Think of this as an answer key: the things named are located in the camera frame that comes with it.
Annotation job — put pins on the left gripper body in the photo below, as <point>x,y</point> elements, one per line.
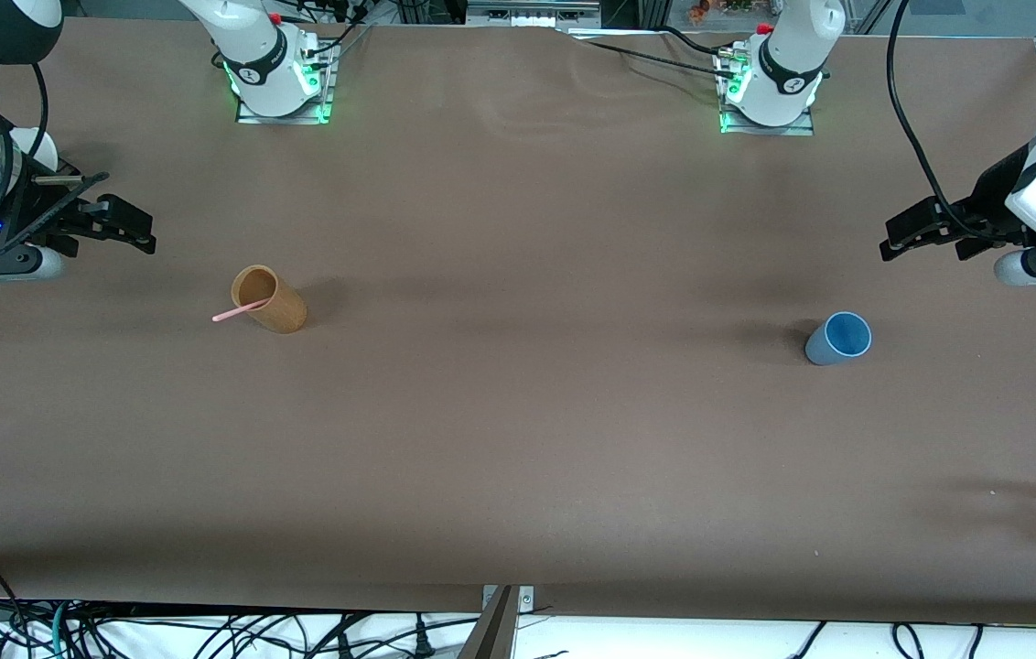
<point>991,194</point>

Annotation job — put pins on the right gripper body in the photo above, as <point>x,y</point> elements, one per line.
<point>35,218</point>

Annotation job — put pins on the pink chopstick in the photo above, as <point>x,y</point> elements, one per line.
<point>230,314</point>

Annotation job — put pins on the blue cup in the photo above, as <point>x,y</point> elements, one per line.
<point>825,346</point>

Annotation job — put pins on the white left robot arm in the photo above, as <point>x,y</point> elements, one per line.
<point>783,64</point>

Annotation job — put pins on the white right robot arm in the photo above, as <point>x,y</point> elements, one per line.
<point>271,64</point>

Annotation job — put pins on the white cup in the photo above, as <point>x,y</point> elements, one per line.
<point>35,151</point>

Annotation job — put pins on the brown wooden cup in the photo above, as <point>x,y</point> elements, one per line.
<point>285,311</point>

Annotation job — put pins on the grey electronics box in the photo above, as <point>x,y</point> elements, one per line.
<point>536,13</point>

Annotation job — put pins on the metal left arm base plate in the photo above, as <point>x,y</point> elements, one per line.
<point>806,128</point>

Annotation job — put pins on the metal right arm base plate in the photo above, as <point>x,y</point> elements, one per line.
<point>328,87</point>

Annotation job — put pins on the small metal bracket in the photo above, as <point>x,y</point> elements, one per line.
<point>527,599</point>

